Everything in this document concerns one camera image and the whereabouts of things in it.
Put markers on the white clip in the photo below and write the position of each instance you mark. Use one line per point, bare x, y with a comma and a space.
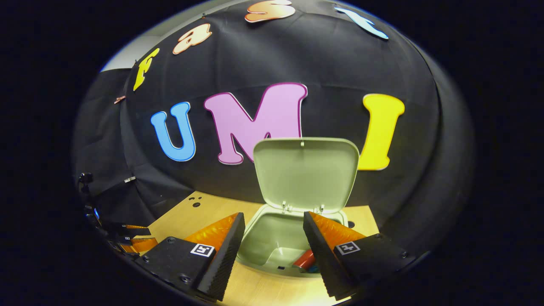
129, 179

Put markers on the blue paper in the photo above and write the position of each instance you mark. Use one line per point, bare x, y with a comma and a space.
313, 269

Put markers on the black backdrop cloth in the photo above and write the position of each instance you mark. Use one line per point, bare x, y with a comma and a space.
340, 63

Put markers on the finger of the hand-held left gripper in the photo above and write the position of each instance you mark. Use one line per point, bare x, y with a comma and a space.
135, 230
140, 245

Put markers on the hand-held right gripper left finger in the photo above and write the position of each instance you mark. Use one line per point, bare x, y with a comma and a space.
225, 259

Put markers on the red pop can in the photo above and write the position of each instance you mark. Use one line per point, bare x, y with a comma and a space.
304, 259

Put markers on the wooden desktop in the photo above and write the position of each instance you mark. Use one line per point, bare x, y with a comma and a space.
199, 221

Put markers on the pale green garbage bin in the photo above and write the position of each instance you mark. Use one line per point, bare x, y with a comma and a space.
306, 174

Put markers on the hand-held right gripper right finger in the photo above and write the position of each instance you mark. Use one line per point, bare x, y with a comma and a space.
323, 259

